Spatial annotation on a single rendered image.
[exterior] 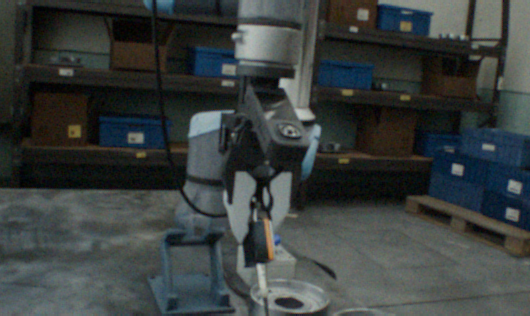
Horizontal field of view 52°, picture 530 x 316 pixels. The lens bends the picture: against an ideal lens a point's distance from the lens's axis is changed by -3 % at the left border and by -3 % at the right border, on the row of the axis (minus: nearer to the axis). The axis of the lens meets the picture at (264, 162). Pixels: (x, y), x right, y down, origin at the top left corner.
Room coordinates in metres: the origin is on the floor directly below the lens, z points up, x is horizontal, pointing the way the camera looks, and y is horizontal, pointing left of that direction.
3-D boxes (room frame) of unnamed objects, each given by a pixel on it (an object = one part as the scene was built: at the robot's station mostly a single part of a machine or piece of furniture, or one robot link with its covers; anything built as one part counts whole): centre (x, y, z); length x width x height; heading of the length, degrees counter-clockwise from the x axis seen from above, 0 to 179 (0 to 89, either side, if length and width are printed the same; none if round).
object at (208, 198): (1.15, 0.10, 0.85); 0.15 x 0.15 x 0.10
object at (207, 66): (4.37, 0.40, 1.11); 0.52 x 0.38 x 0.22; 111
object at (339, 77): (4.72, -0.52, 1.11); 0.52 x 0.38 x 0.22; 111
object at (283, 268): (0.84, -0.01, 0.82); 0.08 x 0.07 x 0.05; 21
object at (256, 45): (0.66, 0.01, 1.15); 0.08 x 0.08 x 0.05
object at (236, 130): (0.67, 0.01, 1.07); 0.09 x 0.08 x 0.12; 22
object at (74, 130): (3.93, 1.50, 0.64); 0.49 x 0.40 x 0.37; 116
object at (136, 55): (4.12, 1.01, 1.19); 0.52 x 0.42 x 0.38; 111
